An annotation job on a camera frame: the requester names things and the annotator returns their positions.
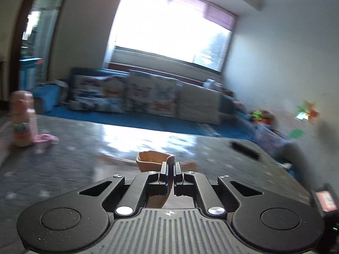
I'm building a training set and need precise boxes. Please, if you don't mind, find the cream white garment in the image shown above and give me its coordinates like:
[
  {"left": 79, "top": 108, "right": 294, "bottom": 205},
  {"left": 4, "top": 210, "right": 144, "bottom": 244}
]
[{"left": 135, "top": 150, "right": 198, "bottom": 209}]

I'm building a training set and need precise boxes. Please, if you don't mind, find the black remote control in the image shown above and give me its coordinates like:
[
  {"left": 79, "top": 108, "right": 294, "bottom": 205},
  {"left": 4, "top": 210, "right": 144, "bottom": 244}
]
[{"left": 230, "top": 141, "right": 260, "bottom": 161}]

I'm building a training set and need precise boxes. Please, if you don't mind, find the clear plastic storage box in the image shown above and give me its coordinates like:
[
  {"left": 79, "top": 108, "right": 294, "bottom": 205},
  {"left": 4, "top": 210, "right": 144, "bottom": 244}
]
[{"left": 254, "top": 124, "right": 292, "bottom": 159}]

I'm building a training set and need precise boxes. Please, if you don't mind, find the beige plain cushion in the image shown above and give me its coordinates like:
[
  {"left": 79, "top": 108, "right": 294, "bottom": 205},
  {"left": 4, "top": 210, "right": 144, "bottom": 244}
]
[{"left": 178, "top": 83, "right": 221, "bottom": 125}]

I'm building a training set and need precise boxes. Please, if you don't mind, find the colourful paper pinwheel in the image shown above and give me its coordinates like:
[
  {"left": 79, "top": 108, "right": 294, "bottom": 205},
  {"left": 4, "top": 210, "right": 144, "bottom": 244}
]
[{"left": 288, "top": 100, "right": 321, "bottom": 139}]

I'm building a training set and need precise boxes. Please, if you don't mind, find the right butterfly cushion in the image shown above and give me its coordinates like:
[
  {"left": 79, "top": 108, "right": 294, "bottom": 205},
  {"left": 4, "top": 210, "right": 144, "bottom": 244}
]
[{"left": 126, "top": 70, "right": 180, "bottom": 117}]

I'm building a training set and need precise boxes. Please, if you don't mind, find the butterfly cushion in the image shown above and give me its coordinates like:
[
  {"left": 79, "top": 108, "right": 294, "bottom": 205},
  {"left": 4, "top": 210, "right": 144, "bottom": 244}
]
[
  {"left": 126, "top": 70, "right": 180, "bottom": 117},
  {"left": 68, "top": 75, "right": 127, "bottom": 113}
]

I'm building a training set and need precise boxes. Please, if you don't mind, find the stuffed toys pile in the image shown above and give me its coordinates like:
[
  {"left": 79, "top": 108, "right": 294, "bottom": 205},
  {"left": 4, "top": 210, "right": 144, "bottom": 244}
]
[{"left": 247, "top": 109, "right": 276, "bottom": 126}]

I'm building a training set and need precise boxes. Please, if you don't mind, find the left butterfly cushion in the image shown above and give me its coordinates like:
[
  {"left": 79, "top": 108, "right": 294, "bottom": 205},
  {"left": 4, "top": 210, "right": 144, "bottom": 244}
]
[{"left": 68, "top": 75, "right": 127, "bottom": 113}]

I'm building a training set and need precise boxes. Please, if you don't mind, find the white plush toy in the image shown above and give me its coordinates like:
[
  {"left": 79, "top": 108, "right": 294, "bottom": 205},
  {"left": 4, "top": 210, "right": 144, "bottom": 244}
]
[{"left": 203, "top": 79, "right": 224, "bottom": 92}]

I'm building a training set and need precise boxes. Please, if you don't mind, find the blue sofa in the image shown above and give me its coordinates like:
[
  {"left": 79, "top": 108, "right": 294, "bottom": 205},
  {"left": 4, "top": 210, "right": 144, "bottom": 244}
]
[{"left": 29, "top": 67, "right": 265, "bottom": 141}]

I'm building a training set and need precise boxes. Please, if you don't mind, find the pink cartoon water bottle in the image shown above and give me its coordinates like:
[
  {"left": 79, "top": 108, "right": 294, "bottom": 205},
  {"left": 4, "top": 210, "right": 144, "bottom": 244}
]
[{"left": 10, "top": 91, "right": 38, "bottom": 147}]

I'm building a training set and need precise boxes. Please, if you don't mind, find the pink bottle strap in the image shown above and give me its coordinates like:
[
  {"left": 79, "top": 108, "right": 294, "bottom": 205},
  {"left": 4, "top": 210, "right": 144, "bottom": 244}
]
[{"left": 33, "top": 133, "right": 60, "bottom": 145}]

